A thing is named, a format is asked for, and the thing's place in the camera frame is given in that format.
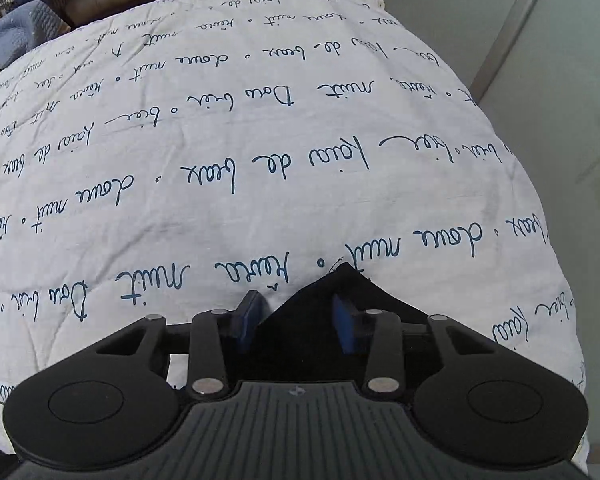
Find blue quilt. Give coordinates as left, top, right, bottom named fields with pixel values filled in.
left=0, top=0, right=73, bottom=86

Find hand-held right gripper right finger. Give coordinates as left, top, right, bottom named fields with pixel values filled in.
left=332, top=294, right=498, bottom=403

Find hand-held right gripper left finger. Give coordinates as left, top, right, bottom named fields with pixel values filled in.
left=96, top=294, right=271, bottom=403

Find white script-printed blanket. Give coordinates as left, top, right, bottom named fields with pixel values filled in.
left=0, top=0, right=600, bottom=456

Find black pants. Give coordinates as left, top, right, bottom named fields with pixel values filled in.
left=220, top=262, right=431, bottom=386

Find white wardrobe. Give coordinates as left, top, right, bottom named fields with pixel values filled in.
left=377, top=0, right=600, bottom=311

